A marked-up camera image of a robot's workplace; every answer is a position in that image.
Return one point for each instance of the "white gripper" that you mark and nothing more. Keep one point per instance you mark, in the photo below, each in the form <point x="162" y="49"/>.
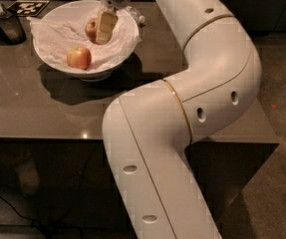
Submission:
<point x="108" y="19"/>

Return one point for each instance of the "smaller red apple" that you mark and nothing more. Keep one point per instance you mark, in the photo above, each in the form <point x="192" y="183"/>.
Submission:
<point x="91" y="30"/>

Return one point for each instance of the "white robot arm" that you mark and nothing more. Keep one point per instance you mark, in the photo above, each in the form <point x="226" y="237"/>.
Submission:
<point x="147" y="129"/>

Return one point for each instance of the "white ceramic bowl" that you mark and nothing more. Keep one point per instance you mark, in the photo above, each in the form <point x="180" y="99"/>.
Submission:
<point x="82" y="73"/>

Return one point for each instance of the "larger yellow-red apple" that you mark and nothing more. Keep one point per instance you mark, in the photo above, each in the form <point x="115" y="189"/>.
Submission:
<point x="79" y="57"/>

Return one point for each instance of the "clear plastic water bottle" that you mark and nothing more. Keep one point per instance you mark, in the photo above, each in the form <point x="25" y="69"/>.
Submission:
<point x="137" y="15"/>

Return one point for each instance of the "white crumpled paper liner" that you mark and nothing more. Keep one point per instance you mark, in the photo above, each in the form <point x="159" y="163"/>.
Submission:
<point x="59" y="34"/>

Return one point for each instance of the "black white fiducial marker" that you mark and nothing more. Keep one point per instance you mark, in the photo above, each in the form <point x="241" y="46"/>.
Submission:
<point x="27" y="8"/>

